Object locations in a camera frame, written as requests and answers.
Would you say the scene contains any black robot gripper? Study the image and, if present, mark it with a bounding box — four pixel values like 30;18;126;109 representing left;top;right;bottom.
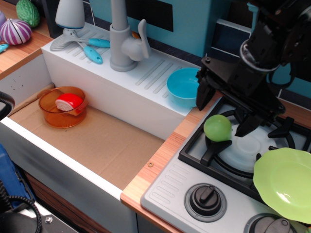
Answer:
196;57;285;137

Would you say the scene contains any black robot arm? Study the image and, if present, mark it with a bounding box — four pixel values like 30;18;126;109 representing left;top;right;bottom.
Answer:
196;0;311;137

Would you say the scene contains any blue plastic bowl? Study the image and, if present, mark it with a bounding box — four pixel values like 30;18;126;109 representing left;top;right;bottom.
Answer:
166;67;199;108

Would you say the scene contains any black stove grate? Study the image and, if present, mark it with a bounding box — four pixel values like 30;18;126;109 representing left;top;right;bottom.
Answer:
178;97;311;201

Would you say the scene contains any white burner disc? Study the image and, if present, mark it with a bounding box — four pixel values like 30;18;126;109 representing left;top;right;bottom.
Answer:
218;124;276;173

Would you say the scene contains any teal box right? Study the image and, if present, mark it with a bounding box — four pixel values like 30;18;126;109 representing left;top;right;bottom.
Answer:
247;0;311;93

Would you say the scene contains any teal box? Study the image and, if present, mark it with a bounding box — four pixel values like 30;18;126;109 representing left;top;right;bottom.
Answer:
247;0;311;93
89;0;231;58

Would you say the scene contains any grey toy stove top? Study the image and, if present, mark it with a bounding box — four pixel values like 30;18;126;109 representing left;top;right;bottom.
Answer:
140;95;311;233

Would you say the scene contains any teal box left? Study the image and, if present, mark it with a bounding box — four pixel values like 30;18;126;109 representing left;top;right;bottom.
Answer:
89;0;231;58

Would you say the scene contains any green plastic plate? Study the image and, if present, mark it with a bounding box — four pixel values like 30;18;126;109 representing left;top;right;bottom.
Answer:
253;148;311;224

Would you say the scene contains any black grey stove knob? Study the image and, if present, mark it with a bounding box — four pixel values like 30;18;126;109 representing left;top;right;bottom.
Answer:
184;183;227;223

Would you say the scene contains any grey toy faucet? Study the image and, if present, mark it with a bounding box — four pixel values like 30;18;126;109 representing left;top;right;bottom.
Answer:
109;0;151;72

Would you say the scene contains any cardboard sheet in sink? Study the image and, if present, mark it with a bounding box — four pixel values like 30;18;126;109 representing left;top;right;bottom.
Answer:
10;86;164;190

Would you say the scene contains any white toy sink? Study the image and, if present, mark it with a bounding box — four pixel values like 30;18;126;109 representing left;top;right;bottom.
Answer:
0;23;214;233

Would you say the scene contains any red white toy food slice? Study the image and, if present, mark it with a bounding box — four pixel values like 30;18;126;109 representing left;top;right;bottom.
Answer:
55;93;83;112

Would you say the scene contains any orange transparent toy pot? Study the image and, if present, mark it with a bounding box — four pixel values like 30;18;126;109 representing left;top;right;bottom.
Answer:
37;86;88;128

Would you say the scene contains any white grey soap dispenser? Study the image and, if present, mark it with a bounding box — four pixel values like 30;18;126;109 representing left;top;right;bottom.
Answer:
55;0;85;29

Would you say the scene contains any metal plate with screw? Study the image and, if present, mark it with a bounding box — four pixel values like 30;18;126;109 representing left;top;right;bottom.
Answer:
35;203;77;233

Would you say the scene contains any black curved object left edge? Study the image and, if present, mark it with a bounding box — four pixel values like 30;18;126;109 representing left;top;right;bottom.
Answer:
0;91;15;120

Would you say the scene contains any green toy vegetable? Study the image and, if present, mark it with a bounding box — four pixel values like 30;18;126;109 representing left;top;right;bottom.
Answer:
16;0;40;28

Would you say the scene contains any blue object lower left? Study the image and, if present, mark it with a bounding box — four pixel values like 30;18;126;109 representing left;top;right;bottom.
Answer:
0;144;35;203

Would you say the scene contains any purple white toy onion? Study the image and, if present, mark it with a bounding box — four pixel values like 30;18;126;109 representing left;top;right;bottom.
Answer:
0;18;32;45

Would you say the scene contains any grey spoon blue handle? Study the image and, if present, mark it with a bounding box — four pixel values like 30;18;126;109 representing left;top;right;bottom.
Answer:
63;29;103;64

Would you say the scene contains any grey spatula blue handle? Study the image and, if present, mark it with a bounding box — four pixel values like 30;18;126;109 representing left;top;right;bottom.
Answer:
50;36;110;51

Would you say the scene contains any blue utensil handle left edge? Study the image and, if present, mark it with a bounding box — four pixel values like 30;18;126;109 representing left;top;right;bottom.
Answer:
0;44;9;53

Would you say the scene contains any black braided cable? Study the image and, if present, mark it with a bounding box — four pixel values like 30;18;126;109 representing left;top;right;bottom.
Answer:
0;181;43;233

